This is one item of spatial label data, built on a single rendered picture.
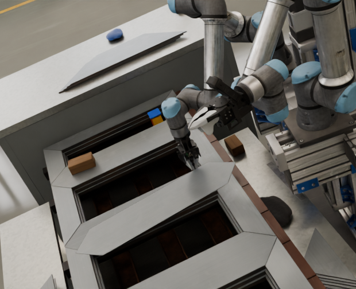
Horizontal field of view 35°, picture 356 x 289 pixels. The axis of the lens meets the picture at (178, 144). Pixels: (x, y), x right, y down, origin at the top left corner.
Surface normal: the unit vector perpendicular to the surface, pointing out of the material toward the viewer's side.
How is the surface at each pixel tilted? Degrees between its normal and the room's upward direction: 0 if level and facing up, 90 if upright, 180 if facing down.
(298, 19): 90
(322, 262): 0
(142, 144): 0
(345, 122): 0
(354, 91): 98
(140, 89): 90
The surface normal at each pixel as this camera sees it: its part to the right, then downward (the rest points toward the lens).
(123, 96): 0.30, 0.50
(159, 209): -0.30, -0.75
